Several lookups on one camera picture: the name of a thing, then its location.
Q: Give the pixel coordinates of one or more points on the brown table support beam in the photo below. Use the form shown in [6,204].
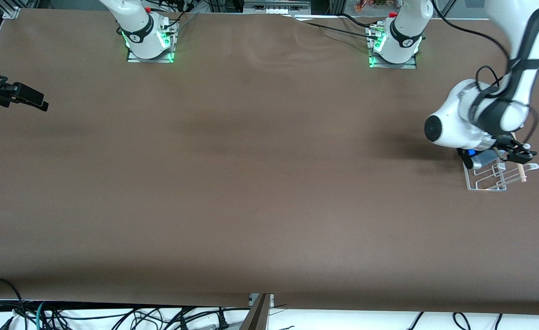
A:
[258,316]

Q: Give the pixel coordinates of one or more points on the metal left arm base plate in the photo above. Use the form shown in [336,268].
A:
[393,65]

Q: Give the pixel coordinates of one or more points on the colourful orange red objects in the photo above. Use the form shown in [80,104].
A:
[370,4]

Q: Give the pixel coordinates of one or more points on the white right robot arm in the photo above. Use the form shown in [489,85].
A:
[141,41]

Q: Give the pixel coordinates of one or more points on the brown table cover sheet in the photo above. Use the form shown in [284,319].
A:
[269,206]

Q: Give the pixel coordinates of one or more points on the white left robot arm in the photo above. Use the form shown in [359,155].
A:
[457,119]

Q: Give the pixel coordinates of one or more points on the grey metal device box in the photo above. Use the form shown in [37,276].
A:
[276,10]

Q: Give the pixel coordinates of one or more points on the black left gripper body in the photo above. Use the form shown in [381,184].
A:
[509,147]

